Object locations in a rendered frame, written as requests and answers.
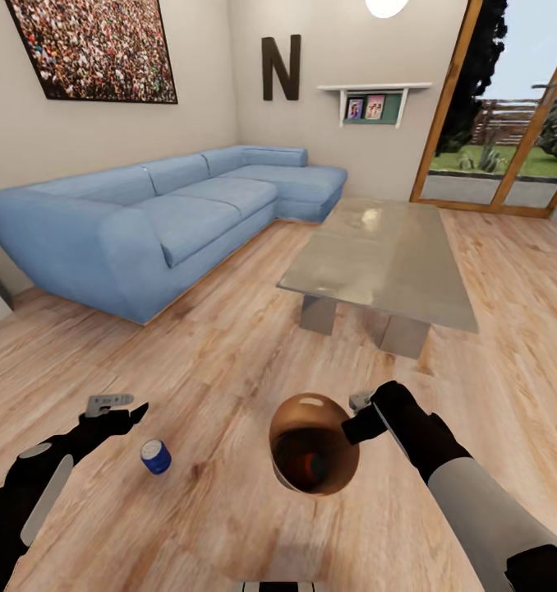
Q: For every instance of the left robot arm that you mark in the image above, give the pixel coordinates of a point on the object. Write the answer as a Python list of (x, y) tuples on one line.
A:
[(36, 479)]

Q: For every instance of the trash can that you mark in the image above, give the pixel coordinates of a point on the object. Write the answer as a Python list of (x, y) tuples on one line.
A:
[(298, 429)]

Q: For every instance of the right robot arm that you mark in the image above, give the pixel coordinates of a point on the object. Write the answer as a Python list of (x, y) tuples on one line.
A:
[(509, 549)]

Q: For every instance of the can of soda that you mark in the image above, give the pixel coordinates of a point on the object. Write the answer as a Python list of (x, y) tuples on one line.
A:
[(307, 471), (155, 455)]

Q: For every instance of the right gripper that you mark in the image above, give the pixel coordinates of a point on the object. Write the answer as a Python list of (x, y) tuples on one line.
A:
[(358, 429)]

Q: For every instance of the coffee table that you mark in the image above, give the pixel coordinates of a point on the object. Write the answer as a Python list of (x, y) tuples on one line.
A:
[(390, 256)]

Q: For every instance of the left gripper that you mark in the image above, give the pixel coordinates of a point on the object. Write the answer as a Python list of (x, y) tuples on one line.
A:
[(115, 422)]

